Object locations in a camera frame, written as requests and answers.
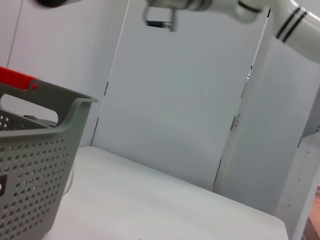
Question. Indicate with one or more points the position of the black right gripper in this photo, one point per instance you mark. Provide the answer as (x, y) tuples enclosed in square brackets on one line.
[(51, 3)]

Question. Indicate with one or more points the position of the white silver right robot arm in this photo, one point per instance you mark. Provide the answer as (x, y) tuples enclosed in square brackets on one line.
[(295, 25)]

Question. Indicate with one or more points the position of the grey-green perforated storage bin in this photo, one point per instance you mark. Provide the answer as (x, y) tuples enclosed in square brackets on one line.
[(30, 175)]

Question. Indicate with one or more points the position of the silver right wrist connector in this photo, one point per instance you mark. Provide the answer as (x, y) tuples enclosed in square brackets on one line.
[(173, 20)]

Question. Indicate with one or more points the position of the white cabinet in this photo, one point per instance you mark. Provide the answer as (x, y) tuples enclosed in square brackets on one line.
[(307, 175)]

